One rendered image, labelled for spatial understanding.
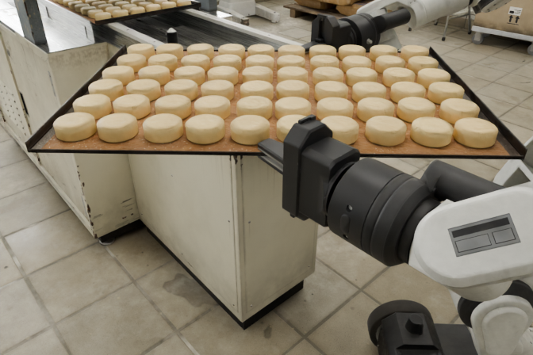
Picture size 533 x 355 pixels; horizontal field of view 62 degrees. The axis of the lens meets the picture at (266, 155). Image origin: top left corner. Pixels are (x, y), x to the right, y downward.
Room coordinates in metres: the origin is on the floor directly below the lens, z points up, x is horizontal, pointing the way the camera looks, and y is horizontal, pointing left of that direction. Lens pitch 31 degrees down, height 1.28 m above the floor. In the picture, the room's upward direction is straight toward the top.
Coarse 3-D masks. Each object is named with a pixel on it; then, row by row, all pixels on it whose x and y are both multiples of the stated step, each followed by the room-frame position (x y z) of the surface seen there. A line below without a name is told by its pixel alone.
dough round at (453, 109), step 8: (448, 104) 0.56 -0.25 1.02; (456, 104) 0.56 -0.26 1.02; (464, 104) 0.56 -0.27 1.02; (472, 104) 0.56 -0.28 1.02; (440, 112) 0.56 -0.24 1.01; (448, 112) 0.54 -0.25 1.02; (456, 112) 0.54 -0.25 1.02; (464, 112) 0.54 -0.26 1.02; (472, 112) 0.54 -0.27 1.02; (448, 120) 0.54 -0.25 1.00; (456, 120) 0.54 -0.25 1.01
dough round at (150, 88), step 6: (132, 84) 0.64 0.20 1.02; (138, 84) 0.64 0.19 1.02; (144, 84) 0.64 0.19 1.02; (150, 84) 0.64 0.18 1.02; (156, 84) 0.64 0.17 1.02; (132, 90) 0.62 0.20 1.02; (138, 90) 0.61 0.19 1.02; (144, 90) 0.62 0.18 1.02; (150, 90) 0.62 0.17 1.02; (156, 90) 0.63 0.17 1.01; (150, 96) 0.62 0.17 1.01; (156, 96) 0.62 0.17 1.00
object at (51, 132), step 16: (432, 48) 0.84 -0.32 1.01; (112, 64) 0.78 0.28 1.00; (96, 80) 0.70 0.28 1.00; (80, 96) 0.63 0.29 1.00; (464, 96) 0.64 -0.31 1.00; (64, 112) 0.58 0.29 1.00; (480, 112) 0.58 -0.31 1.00; (48, 128) 0.53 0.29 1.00; (32, 144) 0.48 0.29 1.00; (512, 144) 0.48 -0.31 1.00
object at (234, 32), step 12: (180, 12) 1.67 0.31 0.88; (192, 12) 1.61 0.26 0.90; (192, 24) 1.61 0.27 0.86; (204, 24) 1.55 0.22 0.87; (216, 24) 1.50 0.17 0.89; (228, 24) 1.45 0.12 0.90; (240, 24) 1.44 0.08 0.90; (216, 36) 1.50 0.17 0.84; (228, 36) 1.45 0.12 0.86; (240, 36) 1.40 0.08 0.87; (252, 36) 1.36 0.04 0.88; (264, 36) 1.31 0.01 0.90; (276, 36) 1.30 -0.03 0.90; (276, 48) 1.27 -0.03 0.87
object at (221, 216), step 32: (192, 32) 1.56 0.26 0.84; (160, 160) 1.25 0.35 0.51; (192, 160) 1.09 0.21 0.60; (224, 160) 0.97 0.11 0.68; (256, 160) 0.98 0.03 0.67; (160, 192) 1.28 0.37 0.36; (192, 192) 1.11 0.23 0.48; (224, 192) 0.98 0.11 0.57; (256, 192) 0.98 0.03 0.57; (160, 224) 1.31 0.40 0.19; (192, 224) 1.13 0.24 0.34; (224, 224) 0.99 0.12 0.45; (256, 224) 0.98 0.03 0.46; (288, 224) 1.07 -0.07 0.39; (192, 256) 1.14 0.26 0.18; (224, 256) 0.99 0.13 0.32; (256, 256) 0.98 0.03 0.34; (288, 256) 1.07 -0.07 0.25; (224, 288) 1.00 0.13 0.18; (256, 288) 0.98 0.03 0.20; (288, 288) 1.07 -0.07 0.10; (256, 320) 1.02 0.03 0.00
